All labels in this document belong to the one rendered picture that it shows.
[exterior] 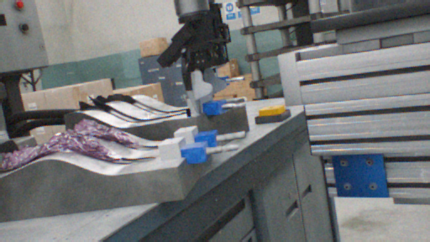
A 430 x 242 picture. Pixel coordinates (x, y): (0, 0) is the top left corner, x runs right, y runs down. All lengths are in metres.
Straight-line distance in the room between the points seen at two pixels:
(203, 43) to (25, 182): 0.46
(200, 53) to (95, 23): 8.98
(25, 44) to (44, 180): 1.11
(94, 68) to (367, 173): 9.44
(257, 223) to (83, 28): 9.15
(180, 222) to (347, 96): 0.39
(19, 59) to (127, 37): 7.73
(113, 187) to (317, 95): 0.37
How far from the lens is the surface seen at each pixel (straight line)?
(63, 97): 5.12
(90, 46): 10.19
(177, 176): 0.79
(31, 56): 1.94
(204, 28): 1.10
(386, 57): 0.81
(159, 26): 9.14
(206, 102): 1.13
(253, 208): 1.29
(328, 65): 0.84
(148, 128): 1.15
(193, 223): 1.01
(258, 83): 5.39
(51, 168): 0.87
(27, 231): 0.84
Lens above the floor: 1.02
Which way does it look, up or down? 8 degrees down
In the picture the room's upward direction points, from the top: 10 degrees counter-clockwise
